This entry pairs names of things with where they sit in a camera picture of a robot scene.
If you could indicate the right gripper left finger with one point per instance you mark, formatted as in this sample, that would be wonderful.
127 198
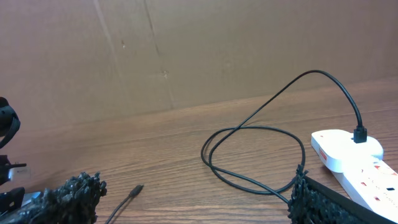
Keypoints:
72 203

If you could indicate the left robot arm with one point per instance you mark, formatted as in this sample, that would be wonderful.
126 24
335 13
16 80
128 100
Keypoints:
10 125

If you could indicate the white power strip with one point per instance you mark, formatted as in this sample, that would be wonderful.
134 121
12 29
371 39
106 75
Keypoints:
372 184

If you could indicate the Samsung Galaxy smartphone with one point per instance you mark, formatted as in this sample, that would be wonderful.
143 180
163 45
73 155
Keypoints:
28 198

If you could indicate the white USB charger plug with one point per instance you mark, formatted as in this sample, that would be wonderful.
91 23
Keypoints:
337 150

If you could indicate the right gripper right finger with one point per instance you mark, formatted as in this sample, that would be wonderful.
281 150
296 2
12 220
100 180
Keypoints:
312 202

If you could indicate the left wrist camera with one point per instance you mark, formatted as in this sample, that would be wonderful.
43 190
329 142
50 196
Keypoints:
19 173

